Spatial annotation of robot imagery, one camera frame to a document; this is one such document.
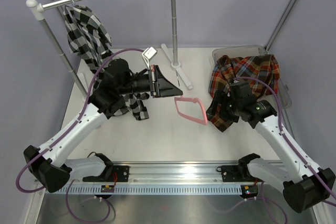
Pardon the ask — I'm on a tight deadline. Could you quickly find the black white checkered shirt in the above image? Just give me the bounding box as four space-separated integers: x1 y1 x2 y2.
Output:
63 5 149 121

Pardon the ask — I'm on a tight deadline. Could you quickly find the red orange plaid shirt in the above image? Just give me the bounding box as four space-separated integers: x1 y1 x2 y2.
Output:
206 54 281 133

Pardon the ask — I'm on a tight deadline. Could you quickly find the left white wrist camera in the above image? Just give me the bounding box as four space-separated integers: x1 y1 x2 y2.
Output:
141 47 157 69

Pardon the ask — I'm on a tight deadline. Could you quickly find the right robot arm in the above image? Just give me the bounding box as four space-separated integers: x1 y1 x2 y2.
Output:
206 81 335 213

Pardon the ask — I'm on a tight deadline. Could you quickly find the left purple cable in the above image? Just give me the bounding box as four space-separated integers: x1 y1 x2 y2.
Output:
15 48 148 222

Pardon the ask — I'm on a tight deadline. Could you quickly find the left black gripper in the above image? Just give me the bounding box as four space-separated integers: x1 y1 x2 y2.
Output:
118 65 183 99

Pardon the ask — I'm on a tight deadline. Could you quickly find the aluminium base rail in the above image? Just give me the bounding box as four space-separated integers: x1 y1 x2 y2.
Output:
34 159 289 184

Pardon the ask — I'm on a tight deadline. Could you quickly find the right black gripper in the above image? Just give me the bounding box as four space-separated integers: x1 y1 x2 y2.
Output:
206 90 243 123

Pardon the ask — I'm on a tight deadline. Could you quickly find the pink hanger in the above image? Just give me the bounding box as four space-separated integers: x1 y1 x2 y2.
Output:
174 71 209 126

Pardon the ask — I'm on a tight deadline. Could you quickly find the grey plastic bin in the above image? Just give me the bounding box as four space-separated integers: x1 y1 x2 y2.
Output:
210 45 292 109

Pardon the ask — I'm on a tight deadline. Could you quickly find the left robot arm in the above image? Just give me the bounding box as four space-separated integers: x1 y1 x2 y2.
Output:
24 59 183 193

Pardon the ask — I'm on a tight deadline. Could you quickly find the white slotted cable duct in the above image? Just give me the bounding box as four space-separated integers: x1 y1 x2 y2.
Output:
55 184 242 195

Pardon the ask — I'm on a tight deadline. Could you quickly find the silver white clothes rack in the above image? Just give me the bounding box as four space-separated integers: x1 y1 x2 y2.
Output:
26 0 193 97

